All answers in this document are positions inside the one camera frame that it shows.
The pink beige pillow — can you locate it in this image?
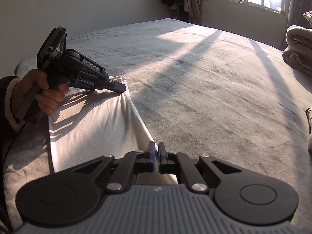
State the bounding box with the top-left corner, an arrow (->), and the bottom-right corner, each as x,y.
303,11 -> 312,27

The left forearm fleece sleeve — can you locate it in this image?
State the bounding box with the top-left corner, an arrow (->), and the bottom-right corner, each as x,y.
1,76 -> 22,233

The left hand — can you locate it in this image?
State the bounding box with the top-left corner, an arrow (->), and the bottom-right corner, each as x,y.
11,69 -> 69,116

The white garment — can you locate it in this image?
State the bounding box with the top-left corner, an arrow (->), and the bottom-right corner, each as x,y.
3,75 -> 168,229

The grey star curtain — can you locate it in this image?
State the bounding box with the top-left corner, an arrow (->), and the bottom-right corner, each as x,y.
287,0 -> 311,28

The grey bed blanket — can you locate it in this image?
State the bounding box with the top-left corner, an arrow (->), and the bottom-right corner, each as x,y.
67,19 -> 311,229

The folded beige pink quilt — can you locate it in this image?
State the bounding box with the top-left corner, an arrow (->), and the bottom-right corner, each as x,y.
282,25 -> 311,77

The stack of folded clothes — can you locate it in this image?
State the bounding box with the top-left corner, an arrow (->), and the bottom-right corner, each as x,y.
305,108 -> 312,153

